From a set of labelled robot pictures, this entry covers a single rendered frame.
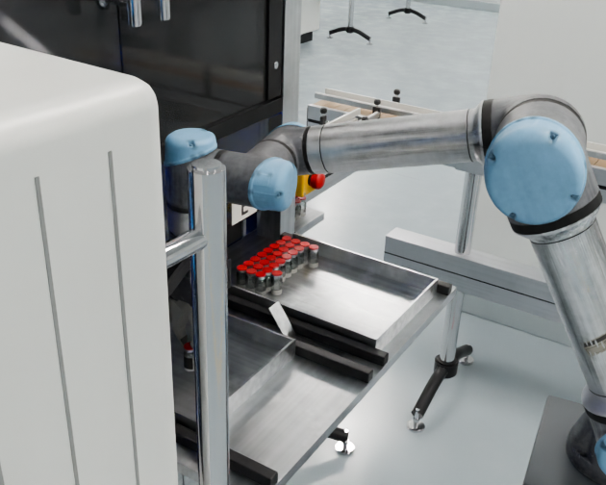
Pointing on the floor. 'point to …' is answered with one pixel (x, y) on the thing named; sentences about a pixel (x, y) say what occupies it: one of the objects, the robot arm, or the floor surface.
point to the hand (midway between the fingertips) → (187, 344)
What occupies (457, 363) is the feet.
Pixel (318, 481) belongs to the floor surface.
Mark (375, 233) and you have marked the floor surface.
